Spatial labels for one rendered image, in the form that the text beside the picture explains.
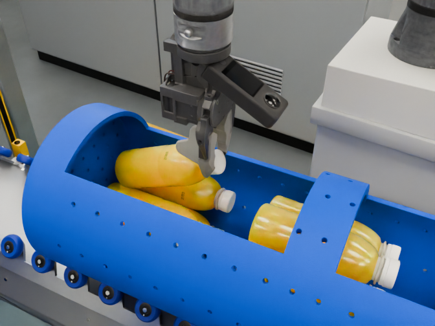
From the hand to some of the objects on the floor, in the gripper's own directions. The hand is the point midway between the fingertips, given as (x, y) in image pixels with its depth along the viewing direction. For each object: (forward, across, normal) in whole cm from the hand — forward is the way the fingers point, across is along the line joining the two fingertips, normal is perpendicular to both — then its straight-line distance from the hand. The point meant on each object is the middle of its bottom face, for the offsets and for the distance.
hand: (217, 162), depth 77 cm
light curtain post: (+119, -29, -80) cm, 146 cm away
